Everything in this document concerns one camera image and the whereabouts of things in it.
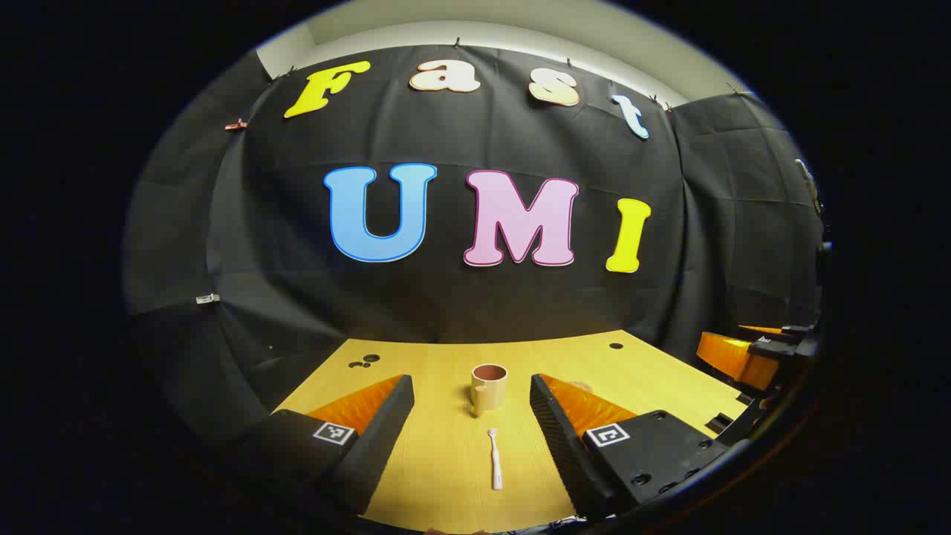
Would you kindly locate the small white cloth clip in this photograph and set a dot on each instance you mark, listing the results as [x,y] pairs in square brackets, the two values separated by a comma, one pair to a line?
[208,299]

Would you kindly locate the black backdrop cloth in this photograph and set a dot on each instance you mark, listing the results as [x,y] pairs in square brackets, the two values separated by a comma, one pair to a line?
[446,312]

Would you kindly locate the yellow wooden desktop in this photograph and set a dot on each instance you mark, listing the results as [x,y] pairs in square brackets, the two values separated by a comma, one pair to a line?
[446,446]

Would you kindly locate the white toothbrush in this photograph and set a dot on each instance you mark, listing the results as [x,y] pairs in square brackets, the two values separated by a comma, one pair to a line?
[495,468]

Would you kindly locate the round wooden coaster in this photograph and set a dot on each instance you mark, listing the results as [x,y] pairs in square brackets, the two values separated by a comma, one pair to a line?
[583,387]

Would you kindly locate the small orange cloth clip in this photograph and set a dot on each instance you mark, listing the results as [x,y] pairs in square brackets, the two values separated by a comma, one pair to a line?
[236,125]

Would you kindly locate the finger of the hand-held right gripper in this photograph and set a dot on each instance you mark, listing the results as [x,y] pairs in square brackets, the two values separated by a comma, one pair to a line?
[735,360]
[787,331]

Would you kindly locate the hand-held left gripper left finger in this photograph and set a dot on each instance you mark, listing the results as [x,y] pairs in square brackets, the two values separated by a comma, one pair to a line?
[383,431]

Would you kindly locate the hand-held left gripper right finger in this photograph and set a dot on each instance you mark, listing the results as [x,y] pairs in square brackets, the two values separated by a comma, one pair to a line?
[557,438]

